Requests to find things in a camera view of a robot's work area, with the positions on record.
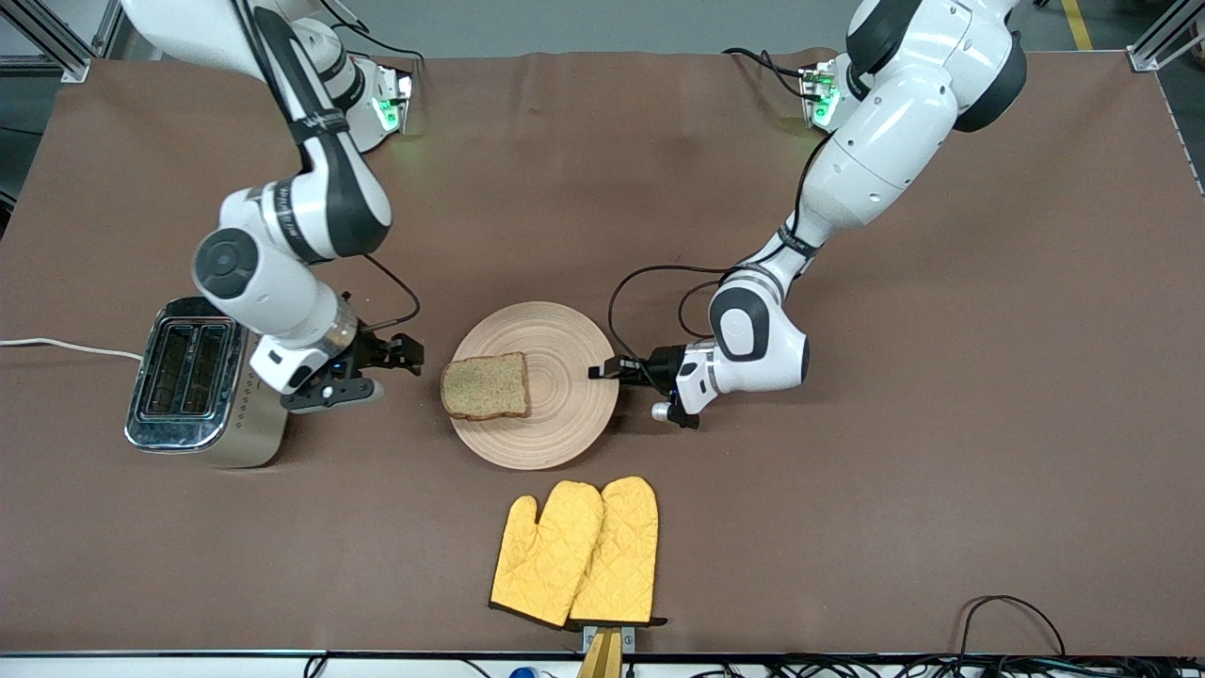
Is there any round light wooden plate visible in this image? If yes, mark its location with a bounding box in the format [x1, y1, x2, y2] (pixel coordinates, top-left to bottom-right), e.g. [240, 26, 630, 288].
[448, 301, 621, 471]

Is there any slice of brown bread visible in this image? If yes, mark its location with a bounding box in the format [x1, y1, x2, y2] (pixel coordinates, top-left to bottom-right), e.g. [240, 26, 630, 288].
[440, 352, 531, 422]

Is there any stainless steel two-slot toaster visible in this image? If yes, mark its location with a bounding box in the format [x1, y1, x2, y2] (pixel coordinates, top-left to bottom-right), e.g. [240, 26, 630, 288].
[124, 297, 290, 470]

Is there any yellow quilted oven mitt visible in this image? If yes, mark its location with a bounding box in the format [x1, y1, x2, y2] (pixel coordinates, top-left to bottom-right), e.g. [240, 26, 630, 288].
[490, 481, 604, 629]
[568, 476, 667, 628]

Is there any brown table cover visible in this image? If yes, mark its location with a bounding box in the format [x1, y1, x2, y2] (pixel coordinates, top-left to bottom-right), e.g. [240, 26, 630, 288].
[0, 47, 1205, 657]

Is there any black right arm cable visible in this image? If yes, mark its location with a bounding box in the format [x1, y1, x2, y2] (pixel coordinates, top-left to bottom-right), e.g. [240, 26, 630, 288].
[231, 0, 422, 332]

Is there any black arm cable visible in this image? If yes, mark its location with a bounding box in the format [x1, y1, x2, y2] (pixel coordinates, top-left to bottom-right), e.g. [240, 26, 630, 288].
[231, 0, 422, 332]
[608, 132, 834, 370]
[677, 279, 724, 340]

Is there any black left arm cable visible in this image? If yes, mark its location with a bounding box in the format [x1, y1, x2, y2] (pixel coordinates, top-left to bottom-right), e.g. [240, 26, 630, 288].
[608, 132, 834, 370]
[677, 279, 724, 340]

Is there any white toaster power cable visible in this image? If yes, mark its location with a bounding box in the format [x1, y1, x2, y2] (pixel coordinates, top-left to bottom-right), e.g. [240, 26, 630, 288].
[0, 337, 144, 363]

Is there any wooden stick with metal bracket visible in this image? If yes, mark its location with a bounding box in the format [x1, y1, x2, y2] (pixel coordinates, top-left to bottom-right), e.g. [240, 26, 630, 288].
[576, 624, 637, 678]

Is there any black base cable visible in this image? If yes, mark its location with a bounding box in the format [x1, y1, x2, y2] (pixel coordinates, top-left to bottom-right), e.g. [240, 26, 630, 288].
[722, 47, 812, 101]
[320, 0, 426, 65]

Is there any black looped floor cable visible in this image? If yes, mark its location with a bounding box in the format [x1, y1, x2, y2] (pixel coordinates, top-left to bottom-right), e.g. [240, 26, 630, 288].
[958, 595, 1070, 662]

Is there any aluminium frame profile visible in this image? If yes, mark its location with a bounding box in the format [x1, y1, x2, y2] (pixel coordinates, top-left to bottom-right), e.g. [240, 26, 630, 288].
[0, 0, 125, 84]
[1127, 0, 1205, 73]

